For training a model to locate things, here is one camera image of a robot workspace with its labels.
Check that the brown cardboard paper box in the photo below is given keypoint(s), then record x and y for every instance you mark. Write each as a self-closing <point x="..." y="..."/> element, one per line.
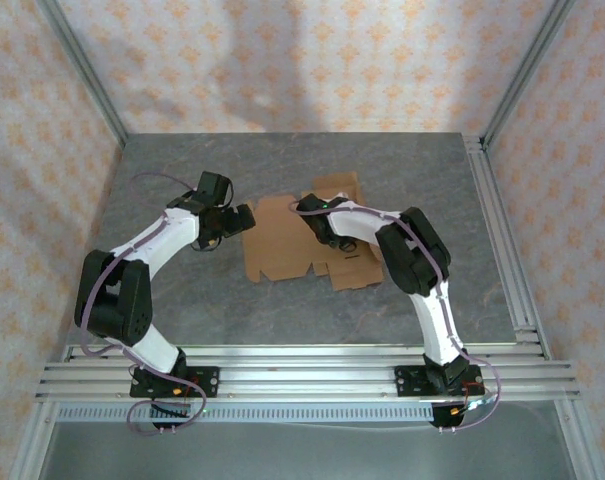
<point x="282" y="250"/>

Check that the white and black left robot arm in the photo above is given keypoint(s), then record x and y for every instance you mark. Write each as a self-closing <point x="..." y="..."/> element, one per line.
<point x="112" y="300"/>

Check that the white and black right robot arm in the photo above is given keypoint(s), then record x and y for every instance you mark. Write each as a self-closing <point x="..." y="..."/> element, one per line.
<point x="412" y="250"/>

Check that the grey steel panel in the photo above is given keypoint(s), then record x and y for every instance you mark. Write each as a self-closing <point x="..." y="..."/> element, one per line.
<point x="302" y="455"/>

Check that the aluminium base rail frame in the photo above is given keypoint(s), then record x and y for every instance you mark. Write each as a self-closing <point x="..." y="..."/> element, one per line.
<point x="307" y="375"/>

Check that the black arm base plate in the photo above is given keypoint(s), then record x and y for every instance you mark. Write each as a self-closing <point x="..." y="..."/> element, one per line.
<point x="209" y="382"/>
<point x="404" y="382"/>

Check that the aluminium side rail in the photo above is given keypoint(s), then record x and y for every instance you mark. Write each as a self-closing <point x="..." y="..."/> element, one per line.
<point x="502" y="240"/>

